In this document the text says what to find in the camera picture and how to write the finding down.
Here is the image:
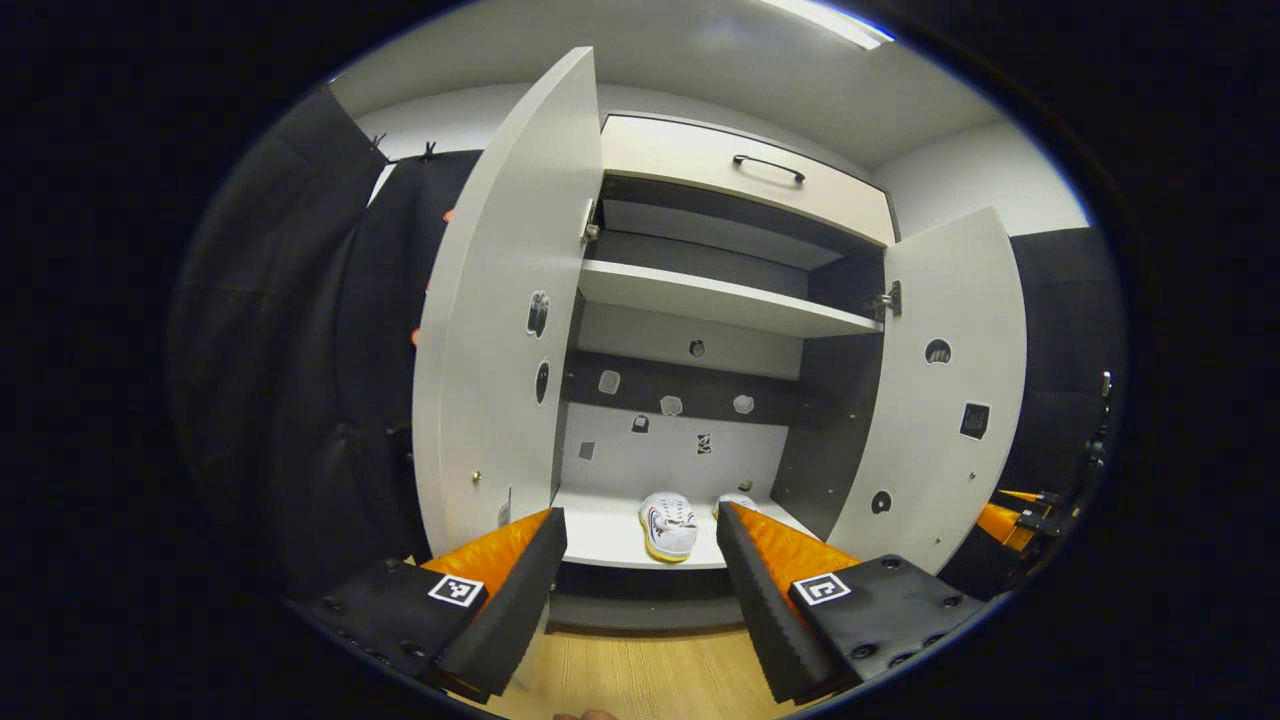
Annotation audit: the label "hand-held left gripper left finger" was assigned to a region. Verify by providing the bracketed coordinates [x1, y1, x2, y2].
[300, 507, 568, 704]

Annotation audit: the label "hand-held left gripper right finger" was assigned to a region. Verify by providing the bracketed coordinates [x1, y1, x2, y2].
[716, 501, 991, 704]

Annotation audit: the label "white shoe cabinet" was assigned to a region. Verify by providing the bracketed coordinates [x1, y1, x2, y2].
[550, 112, 898, 631]

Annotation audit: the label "cream cabinet drawer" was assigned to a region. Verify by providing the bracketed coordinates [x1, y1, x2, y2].
[600, 113, 896, 248]

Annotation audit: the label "black backdrop cloth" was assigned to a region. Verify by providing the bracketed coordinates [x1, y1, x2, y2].
[170, 85, 1126, 601]

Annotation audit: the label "ceiling light panel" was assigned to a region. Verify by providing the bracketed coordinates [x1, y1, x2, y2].
[760, 0, 896, 51]

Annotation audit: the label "black drawer handle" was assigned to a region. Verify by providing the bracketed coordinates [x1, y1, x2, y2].
[732, 154, 807, 185]

